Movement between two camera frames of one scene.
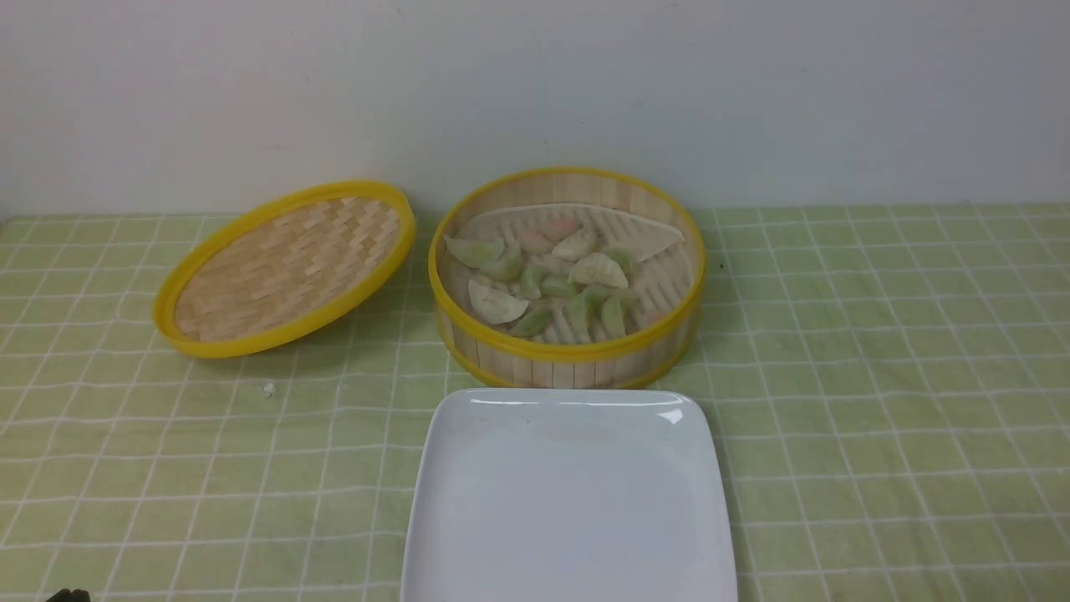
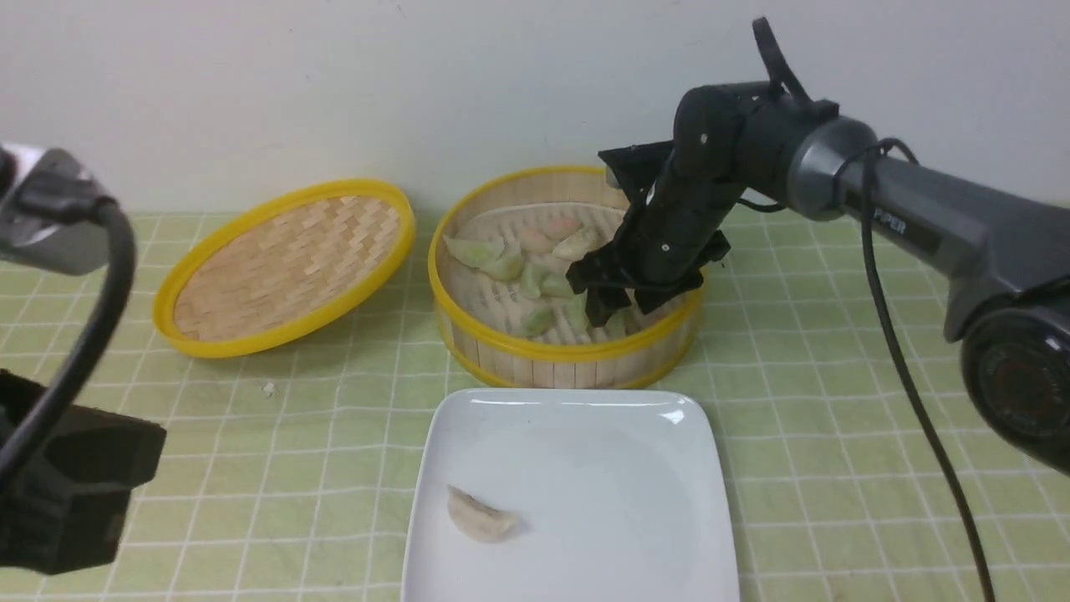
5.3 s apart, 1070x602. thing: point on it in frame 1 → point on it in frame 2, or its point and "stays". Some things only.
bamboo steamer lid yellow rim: [283, 269] stays
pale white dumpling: [495, 307] → [478, 518]
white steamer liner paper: [568, 272] stays
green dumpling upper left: [475, 252] stays
